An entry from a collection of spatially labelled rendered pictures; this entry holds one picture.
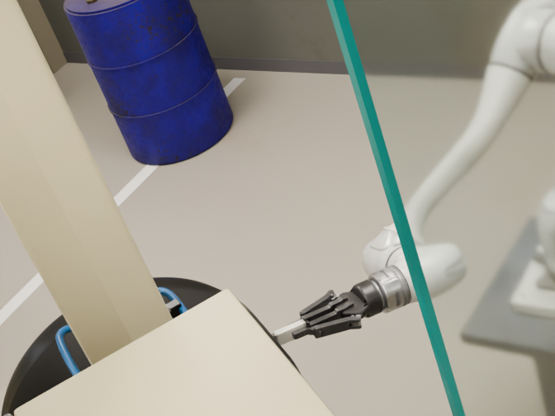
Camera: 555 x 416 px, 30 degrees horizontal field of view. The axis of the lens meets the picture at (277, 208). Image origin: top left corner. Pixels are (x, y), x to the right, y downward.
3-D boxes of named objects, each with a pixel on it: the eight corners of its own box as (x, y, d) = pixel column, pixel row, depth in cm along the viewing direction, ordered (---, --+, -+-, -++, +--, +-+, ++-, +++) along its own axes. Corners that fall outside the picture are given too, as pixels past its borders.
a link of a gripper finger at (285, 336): (305, 332, 213) (307, 333, 212) (276, 345, 211) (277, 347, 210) (304, 320, 212) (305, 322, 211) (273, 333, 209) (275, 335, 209)
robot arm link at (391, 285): (408, 277, 213) (383, 288, 211) (412, 312, 218) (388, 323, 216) (385, 257, 220) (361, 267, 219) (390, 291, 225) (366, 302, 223)
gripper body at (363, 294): (363, 271, 219) (324, 288, 216) (384, 290, 212) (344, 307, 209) (367, 300, 223) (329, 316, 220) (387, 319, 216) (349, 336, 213)
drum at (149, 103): (174, 99, 584) (113, -47, 534) (256, 106, 548) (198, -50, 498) (107, 161, 550) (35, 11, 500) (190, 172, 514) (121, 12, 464)
